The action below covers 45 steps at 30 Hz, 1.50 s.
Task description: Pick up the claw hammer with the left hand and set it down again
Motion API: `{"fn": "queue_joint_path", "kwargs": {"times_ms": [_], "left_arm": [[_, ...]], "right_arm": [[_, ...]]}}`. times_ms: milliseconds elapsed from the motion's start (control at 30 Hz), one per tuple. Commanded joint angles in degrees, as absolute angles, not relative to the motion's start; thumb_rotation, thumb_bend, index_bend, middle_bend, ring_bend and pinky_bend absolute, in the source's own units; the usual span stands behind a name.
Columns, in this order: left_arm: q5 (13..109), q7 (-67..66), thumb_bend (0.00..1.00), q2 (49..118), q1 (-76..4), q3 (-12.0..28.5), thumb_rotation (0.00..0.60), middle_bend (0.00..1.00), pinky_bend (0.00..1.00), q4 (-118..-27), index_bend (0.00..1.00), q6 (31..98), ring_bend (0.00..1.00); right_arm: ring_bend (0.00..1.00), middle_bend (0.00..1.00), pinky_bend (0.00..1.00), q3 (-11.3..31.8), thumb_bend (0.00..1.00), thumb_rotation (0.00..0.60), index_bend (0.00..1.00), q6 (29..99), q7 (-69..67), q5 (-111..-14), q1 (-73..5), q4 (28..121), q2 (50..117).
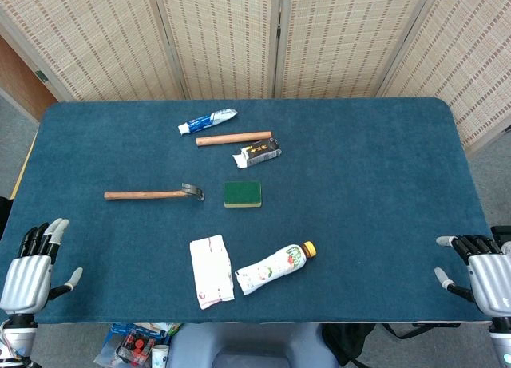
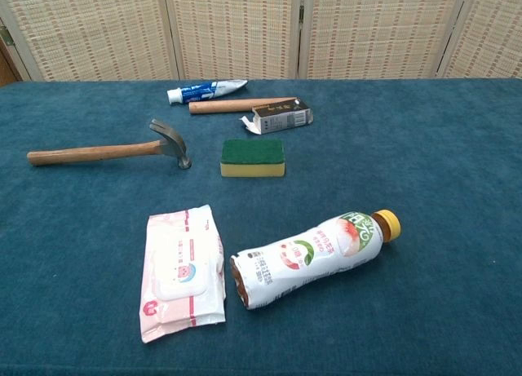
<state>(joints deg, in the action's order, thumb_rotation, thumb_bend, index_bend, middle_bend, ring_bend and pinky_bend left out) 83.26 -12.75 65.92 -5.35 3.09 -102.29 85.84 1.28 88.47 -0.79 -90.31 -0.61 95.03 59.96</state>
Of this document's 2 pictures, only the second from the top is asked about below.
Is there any wooden handle claw hammer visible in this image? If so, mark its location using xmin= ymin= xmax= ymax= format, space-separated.
xmin=26 ymin=118 xmax=192 ymax=170

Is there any blue table cloth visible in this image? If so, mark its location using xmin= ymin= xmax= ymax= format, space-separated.
xmin=0 ymin=78 xmax=522 ymax=376

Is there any brown wooden door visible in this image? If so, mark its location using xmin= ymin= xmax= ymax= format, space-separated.
xmin=0 ymin=24 xmax=21 ymax=87

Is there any plain wooden rod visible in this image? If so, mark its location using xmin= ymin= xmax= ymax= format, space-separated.
xmin=188 ymin=96 xmax=298 ymax=115

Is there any white labelled yellow cap bottle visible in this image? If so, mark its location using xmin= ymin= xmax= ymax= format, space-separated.
xmin=229 ymin=209 xmax=402 ymax=311

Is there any blue white toothpaste tube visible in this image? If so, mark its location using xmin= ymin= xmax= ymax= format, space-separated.
xmin=166 ymin=79 xmax=249 ymax=105

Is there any white folded cloth packet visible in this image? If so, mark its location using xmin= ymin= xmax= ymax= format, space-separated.
xmin=139 ymin=204 xmax=228 ymax=344

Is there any black snack packet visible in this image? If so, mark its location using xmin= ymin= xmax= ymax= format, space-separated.
xmin=238 ymin=99 xmax=314 ymax=135

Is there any green yellow sponge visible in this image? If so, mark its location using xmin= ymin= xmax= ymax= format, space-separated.
xmin=219 ymin=138 xmax=286 ymax=178

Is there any woven folding screen panel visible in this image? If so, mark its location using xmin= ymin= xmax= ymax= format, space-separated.
xmin=0 ymin=0 xmax=180 ymax=82
xmin=299 ymin=0 xmax=470 ymax=80
xmin=436 ymin=0 xmax=522 ymax=80
xmin=162 ymin=0 xmax=305 ymax=82

